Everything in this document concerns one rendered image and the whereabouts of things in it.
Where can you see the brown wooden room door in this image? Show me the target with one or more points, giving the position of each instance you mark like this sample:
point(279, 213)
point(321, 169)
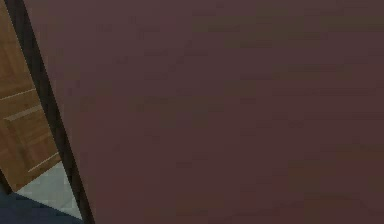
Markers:
point(20, 126)

